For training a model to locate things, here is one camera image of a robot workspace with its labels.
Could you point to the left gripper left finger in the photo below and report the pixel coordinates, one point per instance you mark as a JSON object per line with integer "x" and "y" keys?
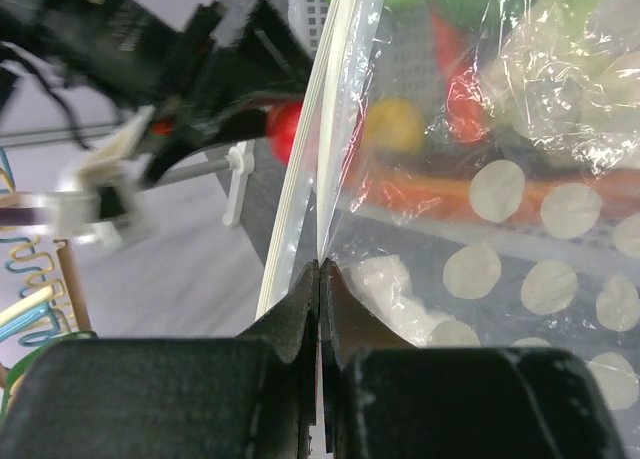
{"x": 250, "y": 396}

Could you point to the green hanger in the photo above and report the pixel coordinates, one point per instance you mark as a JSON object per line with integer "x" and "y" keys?
{"x": 16, "y": 373}

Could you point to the yellow plastic hanger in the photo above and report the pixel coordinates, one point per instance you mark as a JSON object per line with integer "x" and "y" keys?
{"x": 30, "y": 269}

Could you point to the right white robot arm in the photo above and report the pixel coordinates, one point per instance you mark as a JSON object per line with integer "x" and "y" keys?
{"x": 92, "y": 42}

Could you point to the clear dotted zip top bag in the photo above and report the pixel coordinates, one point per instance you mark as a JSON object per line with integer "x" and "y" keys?
{"x": 458, "y": 245}

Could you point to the yellow lemon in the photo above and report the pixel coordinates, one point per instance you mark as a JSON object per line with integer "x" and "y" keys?
{"x": 394, "y": 125}

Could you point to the grey clothes rack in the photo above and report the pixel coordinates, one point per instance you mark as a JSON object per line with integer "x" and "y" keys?
{"x": 21, "y": 209}

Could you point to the white plastic basket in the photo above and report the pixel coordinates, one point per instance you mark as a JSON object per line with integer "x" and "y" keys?
{"x": 403, "y": 38}

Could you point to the red apple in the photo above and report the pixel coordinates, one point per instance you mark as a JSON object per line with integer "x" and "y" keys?
{"x": 281, "y": 128}

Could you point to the white cauliflower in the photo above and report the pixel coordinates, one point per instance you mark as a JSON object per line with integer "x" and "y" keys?
{"x": 566, "y": 78}

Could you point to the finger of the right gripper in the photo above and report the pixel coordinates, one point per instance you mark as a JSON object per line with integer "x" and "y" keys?
{"x": 185, "y": 141}
{"x": 275, "y": 60}

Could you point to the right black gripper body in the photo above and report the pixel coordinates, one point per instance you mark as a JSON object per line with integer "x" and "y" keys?
{"x": 181, "y": 74}

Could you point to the orange carrot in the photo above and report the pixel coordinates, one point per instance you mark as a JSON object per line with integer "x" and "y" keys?
{"x": 467, "y": 118}

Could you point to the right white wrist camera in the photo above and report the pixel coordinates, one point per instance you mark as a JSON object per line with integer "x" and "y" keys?
{"x": 97, "y": 200}

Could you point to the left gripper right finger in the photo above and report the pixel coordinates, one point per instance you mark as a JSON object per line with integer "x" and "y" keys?
{"x": 385, "y": 398}

